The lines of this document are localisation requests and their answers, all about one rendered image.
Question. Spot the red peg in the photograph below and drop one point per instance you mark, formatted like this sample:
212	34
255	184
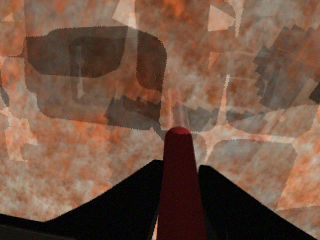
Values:
181	213

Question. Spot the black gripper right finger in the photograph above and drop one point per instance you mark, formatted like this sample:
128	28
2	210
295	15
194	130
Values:
232	214

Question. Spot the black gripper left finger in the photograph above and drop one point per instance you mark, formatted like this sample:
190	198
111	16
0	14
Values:
127	211

